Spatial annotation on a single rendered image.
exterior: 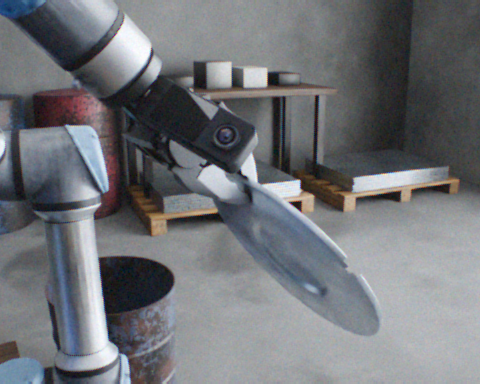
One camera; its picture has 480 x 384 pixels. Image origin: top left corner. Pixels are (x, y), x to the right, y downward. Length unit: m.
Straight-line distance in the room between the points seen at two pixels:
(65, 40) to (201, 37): 3.89
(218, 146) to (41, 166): 0.43
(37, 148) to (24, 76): 3.26
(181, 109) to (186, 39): 3.81
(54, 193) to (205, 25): 3.59
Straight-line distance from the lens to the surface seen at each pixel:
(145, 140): 0.51
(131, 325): 1.52
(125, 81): 0.46
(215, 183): 0.54
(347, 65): 5.01
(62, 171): 0.82
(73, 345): 0.91
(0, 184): 0.83
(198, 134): 0.45
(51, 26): 0.44
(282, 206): 0.53
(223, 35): 4.38
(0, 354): 1.65
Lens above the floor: 1.23
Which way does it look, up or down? 18 degrees down
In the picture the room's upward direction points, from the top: straight up
